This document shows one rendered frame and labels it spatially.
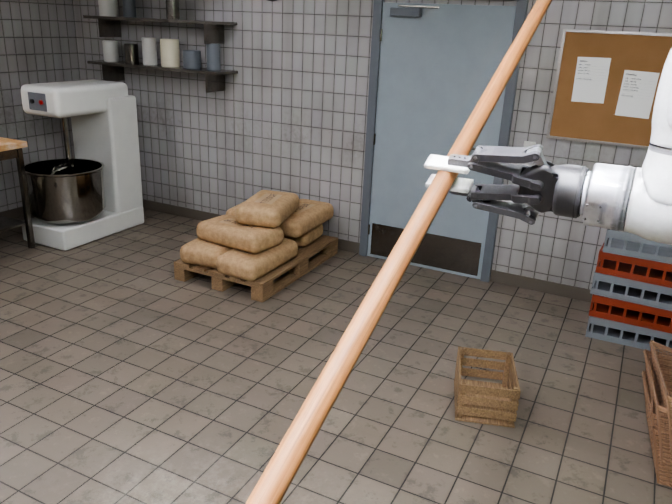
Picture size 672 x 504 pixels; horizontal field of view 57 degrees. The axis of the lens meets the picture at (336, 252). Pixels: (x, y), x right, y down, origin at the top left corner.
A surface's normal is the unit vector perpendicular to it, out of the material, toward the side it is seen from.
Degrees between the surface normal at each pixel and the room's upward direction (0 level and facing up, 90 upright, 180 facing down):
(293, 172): 90
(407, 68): 90
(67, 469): 0
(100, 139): 90
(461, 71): 90
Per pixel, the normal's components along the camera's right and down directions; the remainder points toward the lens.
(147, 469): 0.04, -0.94
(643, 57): -0.45, 0.29
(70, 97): 0.89, 0.19
